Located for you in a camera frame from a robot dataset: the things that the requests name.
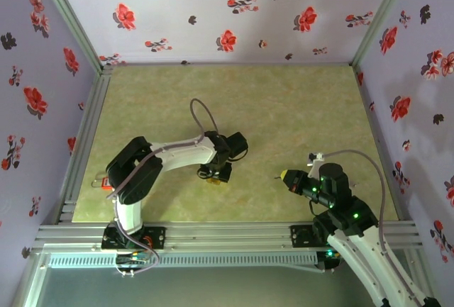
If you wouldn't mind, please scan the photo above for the black controller with green light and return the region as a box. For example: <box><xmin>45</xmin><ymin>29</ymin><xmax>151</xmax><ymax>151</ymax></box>
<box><xmin>316</xmin><ymin>248</ymin><xmax>343</xmax><ymax>273</ymax></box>

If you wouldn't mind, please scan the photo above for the green circuit board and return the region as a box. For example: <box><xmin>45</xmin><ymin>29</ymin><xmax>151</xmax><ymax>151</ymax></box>
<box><xmin>116</xmin><ymin>253</ymin><xmax>150</xmax><ymax>266</ymax></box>

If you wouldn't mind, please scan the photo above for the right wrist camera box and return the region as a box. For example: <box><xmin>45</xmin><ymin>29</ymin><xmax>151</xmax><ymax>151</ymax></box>
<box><xmin>307</xmin><ymin>151</ymin><xmax>326</xmax><ymax>179</ymax></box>

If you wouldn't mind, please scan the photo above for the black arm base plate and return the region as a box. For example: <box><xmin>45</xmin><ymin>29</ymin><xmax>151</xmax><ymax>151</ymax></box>
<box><xmin>101</xmin><ymin>226</ymin><xmax>167</xmax><ymax>251</ymax></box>
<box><xmin>289</xmin><ymin>224</ymin><xmax>334</xmax><ymax>248</ymax></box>

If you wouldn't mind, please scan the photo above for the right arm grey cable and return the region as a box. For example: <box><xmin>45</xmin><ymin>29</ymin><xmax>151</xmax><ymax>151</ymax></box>
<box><xmin>321</xmin><ymin>149</ymin><xmax>426</xmax><ymax>307</ymax></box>

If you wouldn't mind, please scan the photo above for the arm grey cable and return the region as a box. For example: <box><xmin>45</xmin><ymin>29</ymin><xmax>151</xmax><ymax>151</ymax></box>
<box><xmin>106</xmin><ymin>98</ymin><xmax>219</xmax><ymax>278</ymax></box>
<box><xmin>321</xmin><ymin>149</ymin><xmax>426</xmax><ymax>307</ymax></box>

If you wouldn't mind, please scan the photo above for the left arm grey cable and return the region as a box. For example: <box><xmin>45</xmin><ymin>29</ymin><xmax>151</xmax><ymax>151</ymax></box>
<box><xmin>106</xmin><ymin>98</ymin><xmax>219</xmax><ymax>278</ymax></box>

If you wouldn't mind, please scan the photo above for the aluminium frame rail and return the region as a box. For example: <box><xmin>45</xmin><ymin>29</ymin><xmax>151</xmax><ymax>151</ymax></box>
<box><xmin>56</xmin><ymin>65</ymin><xmax>114</xmax><ymax>225</ymax></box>
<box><xmin>33</xmin><ymin>221</ymin><xmax>425</xmax><ymax>253</ymax></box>

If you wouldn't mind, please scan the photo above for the slotted grey cable duct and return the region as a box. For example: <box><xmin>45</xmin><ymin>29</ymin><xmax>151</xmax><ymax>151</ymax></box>
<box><xmin>48</xmin><ymin>252</ymin><xmax>319</xmax><ymax>269</ymax></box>

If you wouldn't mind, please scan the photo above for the aluminium frame post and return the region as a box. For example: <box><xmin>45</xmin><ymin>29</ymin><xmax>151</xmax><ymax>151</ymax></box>
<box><xmin>33</xmin><ymin>0</ymin><xmax>104</xmax><ymax>70</ymax></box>
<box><xmin>350</xmin><ymin>0</ymin><xmax>416</xmax><ymax>67</ymax></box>

